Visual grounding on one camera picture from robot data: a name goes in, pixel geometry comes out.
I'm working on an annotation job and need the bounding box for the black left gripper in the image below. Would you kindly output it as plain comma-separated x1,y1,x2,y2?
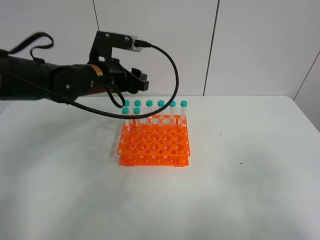
87,57,149,94

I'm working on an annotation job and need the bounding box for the teal-capped test tube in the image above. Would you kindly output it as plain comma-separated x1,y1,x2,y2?
133,107,141,133

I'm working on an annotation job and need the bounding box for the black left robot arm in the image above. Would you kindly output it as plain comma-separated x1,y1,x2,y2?
0,50,149,101

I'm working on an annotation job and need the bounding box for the second row teal-capped tube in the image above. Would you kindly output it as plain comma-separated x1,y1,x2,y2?
121,107,130,127

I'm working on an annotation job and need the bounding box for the orange test tube rack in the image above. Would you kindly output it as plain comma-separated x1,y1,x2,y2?
117,115,191,167

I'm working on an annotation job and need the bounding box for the left camera black cable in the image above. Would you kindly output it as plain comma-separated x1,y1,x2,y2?
0,31,180,120

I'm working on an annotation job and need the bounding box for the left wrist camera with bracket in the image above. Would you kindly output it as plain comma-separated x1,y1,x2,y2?
88,31,151,63

